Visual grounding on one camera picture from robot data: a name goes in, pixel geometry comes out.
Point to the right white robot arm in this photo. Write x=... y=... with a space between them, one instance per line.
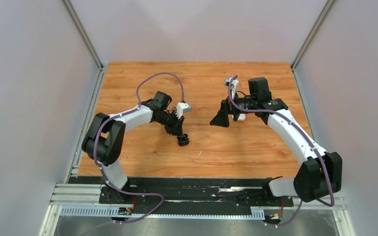
x=320 y=172

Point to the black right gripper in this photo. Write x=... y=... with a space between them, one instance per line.
x=221 y=118

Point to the white earbud charging case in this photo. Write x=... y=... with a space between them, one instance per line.
x=241 y=117

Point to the aluminium frame rail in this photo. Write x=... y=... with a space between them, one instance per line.
x=324 y=13
x=68 y=5

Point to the aluminium frame rail right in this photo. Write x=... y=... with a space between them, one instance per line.
x=324 y=13

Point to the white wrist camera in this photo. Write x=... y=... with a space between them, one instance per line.
x=181 y=108
x=232 y=83

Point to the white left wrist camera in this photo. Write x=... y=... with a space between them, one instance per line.
x=181 y=108

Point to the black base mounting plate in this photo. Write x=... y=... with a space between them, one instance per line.
x=187 y=197

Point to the black earbud charging case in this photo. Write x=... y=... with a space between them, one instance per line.
x=183 y=140

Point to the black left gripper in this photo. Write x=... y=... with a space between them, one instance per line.
x=176 y=129

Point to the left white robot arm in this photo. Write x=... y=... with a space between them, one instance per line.
x=104 y=139

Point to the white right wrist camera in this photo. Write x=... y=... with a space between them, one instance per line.
x=232 y=83

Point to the aluminium frame rail left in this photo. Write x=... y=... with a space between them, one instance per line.
x=68 y=5

